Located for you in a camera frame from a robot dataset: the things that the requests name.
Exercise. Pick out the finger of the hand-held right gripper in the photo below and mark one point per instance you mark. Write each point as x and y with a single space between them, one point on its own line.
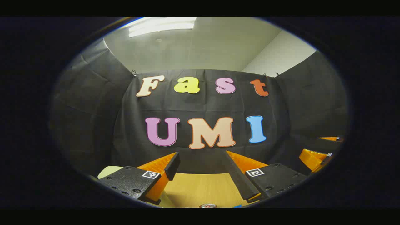
331 138
312 159

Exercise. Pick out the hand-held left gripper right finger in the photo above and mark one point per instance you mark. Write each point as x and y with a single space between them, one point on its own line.
239 178

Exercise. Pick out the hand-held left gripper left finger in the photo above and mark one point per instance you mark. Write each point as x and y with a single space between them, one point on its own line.
172 165

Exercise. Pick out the red pop can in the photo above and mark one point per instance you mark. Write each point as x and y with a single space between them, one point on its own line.
207 206

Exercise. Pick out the green desktop garbage bin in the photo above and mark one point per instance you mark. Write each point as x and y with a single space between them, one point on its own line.
109 172

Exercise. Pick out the black backdrop cloth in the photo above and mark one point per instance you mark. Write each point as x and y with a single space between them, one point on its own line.
203 106

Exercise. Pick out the ceiling light panel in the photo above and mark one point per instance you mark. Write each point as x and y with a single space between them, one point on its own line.
162 26

